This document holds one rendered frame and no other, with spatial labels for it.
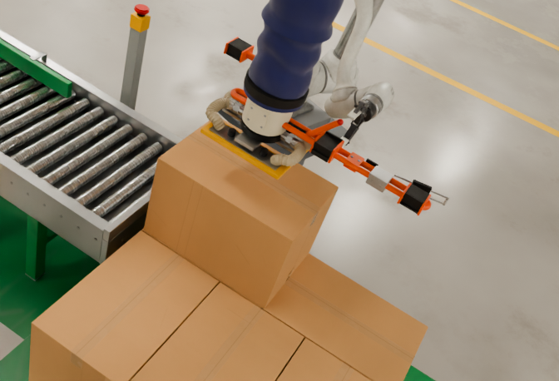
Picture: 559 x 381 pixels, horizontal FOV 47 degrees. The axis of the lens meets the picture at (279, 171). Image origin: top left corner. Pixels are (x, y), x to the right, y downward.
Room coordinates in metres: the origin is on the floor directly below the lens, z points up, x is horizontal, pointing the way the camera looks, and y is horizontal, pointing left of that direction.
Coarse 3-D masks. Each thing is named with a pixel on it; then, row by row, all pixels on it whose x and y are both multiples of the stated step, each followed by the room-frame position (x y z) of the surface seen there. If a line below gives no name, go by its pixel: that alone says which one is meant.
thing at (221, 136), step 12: (204, 132) 1.84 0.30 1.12; (216, 132) 1.85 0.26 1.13; (228, 132) 1.86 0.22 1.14; (228, 144) 1.82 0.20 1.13; (240, 156) 1.79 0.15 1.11; (252, 156) 1.80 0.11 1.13; (264, 156) 1.81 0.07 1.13; (264, 168) 1.76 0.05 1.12; (276, 168) 1.78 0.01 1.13; (288, 168) 1.81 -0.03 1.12
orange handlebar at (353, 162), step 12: (252, 60) 2.24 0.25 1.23; (240, 96) 1.95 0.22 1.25; (300, 132) 1.87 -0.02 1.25; (336, 156) 1.81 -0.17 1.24; (348, 156) 1.82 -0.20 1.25; (360, 156) 1.85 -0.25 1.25; (348, 168) 1.80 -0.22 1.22; (360, 168) 1.79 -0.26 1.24; (372, 168) 1.82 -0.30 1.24; (396, 180) 1.80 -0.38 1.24; (396, 192) 1.74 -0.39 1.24
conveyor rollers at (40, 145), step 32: (0, 64) 2.53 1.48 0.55; (0, 96) 2.30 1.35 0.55; (32, 96) 2.38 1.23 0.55; (64, 96) 2.46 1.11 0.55; (0, 128) 2.10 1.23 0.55; (32, 128) 2.17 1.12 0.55; (64, 128) 2.24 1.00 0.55; (96, 128) 2.32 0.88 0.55; (128, 128) 2.40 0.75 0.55; (64, 192) 1.87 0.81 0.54; (96, 192) 1.94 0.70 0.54; (128, 192) 2.00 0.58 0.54
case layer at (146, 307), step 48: (144, 240) 1.77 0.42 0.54; (96, 288) 1.48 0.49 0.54; (144, 288) 1.55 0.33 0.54; (192, 288) 1.63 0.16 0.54; (288, 288) 1.80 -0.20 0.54; (336, 288) 1.89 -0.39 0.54; (48, 336) 1.23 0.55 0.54; (96, 336) 1.29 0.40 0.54; (144, 336) 1.35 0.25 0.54; (192, 336) 1.42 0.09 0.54; (240, 336) 1.49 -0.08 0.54; (288, 336) 1.57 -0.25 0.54; (336, 336) 1.65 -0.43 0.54; (384, 336) 1.73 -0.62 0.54
